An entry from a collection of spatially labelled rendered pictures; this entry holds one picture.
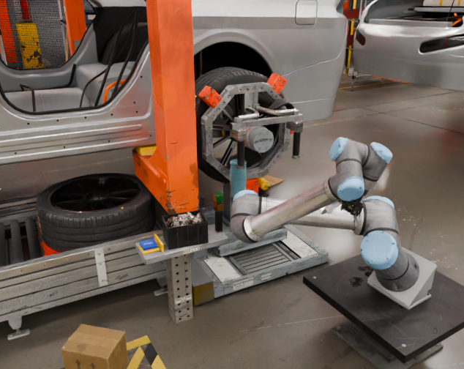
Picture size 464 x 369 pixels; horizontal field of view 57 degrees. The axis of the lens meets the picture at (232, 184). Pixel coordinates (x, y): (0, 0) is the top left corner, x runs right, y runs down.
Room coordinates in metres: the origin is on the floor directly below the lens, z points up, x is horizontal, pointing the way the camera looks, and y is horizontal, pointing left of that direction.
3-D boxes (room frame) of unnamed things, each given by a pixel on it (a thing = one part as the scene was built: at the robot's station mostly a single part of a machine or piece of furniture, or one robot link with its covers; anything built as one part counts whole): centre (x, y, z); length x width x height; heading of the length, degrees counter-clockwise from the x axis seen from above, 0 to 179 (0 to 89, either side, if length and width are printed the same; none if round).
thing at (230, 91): (2.33, -0.09, 0.85); 0.54 x 0.07 x 0.54; 117
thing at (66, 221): (2.28, 0.79, 0.39); 0.66 x 0.66 x 0.24
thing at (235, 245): (2.50, -0.06, 0.13); 0.50 x 0.36 x 0.10; 117
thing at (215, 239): (1.82, 0.24, 0.44); 0.43 x 0.17 x 0.03; 117
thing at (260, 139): (2.26, -0.12, 0.85); 0.21 x 0.14 x 0.14; 27
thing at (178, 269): (1.81, 0.27, 0.21); 0.10 x 0.10 x 0.42; 27
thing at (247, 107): (2.17, -0.06, 1.03); 0.19 x 0.18 x 0.11; 27
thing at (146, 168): (2.35, 0.43, 0.69); 0.52 x 0.17 x 0.35; 27
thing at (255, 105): (2.26, -0.23, 1.03); 0.19 x 0.18 x 0.11; 27
